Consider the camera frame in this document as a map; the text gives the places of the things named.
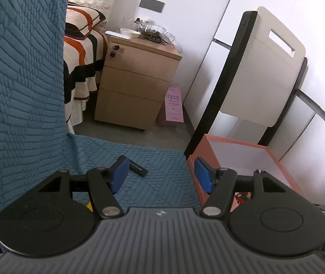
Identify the pink paper bag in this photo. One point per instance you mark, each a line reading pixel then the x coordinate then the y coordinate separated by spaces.
pixel 173 105

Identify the black rectangular stick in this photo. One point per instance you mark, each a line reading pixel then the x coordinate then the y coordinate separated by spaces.
pixel 138 170

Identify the white bowl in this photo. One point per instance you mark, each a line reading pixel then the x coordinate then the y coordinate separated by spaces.
pixel 130 32

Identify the clear plastic container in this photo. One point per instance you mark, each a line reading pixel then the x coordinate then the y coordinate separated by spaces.
pixel 158 31

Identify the striped pillow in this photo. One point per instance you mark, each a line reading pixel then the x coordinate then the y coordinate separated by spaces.
pixel 84 17

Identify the cabinet keys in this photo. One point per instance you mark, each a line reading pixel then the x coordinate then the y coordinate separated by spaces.
pixel 114 50

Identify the wooden bedside cabinet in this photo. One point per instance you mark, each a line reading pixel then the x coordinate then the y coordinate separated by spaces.
pixel 134 82

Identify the pink cardboard box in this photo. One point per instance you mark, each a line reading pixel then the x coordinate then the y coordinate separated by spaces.
pixel 236 154

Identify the striped bed blanket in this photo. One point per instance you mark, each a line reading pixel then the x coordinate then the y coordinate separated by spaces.
pixel 81 60

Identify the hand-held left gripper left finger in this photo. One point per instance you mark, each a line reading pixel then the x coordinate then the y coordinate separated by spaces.
pixel 119 174

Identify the black metal rail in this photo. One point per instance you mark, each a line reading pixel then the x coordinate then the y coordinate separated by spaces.
pixel 322 111

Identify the blue textured chair cover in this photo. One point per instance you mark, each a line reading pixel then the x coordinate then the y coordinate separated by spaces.
pixel 22 91

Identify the black and red figurine toy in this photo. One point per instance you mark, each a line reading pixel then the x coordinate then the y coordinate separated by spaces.
pixel 240 199

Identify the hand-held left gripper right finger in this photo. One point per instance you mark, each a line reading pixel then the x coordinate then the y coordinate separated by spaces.
pixel 203 175

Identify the white folding chair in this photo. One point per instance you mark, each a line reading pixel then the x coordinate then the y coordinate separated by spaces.
pixel 265 62

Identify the yellow plastic stick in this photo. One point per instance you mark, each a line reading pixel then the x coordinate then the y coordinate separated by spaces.
pixel 89 205

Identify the grey wall switch plate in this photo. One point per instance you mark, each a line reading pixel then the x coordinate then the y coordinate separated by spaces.
pixel 151 4

